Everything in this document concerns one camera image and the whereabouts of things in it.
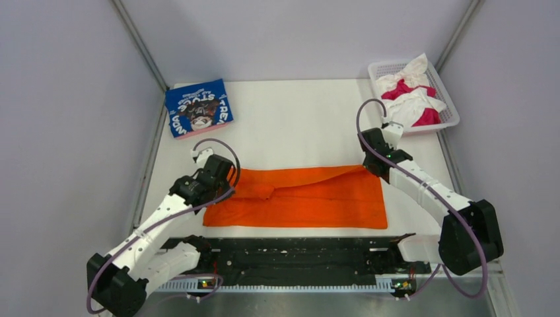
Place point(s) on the folded pink t-shirt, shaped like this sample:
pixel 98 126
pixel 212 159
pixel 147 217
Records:
pixel 205 130

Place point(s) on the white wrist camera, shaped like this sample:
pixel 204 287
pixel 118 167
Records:
pixel 392 133
pixel 200 157

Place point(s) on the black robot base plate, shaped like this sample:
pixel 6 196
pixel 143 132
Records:
pixel 297 262

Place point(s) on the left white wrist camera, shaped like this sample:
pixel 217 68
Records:
pixel 200 157

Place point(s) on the white and pink crumpled t-shirt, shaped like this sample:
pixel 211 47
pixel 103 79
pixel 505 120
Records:
pixel 408 97

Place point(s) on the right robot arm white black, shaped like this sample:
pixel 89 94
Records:
pixel 469 231

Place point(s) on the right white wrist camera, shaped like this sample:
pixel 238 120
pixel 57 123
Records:
pixel 392 133

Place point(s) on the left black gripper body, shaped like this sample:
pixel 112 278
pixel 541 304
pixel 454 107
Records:
pixel 223 187

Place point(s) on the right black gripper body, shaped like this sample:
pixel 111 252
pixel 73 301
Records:
pixel 366 164

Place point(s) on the orange t-shirt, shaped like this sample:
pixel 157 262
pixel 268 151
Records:
pixel 313 197

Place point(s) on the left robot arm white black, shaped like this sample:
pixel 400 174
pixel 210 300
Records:
pixel 122 280

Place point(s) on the aluminium rail frame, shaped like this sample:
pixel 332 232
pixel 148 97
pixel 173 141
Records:
pixel 306 280

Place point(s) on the white plastic basket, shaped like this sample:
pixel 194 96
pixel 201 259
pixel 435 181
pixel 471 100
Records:
pixel 449 117

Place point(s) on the folded blue printed t-shirt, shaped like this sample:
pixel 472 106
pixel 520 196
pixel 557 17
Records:
pixel 197 106

